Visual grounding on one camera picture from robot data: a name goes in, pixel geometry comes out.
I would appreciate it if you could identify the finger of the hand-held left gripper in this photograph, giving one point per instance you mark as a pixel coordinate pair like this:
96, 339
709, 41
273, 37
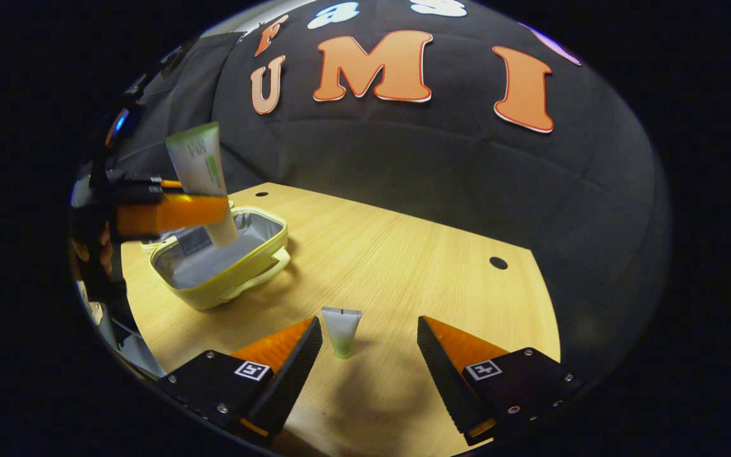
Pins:
169, 214
143, 186

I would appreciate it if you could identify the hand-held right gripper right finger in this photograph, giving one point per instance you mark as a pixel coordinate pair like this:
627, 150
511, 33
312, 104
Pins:
445, 381

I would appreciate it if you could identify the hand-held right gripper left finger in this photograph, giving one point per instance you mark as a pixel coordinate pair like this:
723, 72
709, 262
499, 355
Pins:
289, 381

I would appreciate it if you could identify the white tube with green label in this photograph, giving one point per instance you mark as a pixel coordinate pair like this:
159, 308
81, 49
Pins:
197, 158

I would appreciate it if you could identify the small white green tube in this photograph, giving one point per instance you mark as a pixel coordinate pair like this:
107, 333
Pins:
342, 330

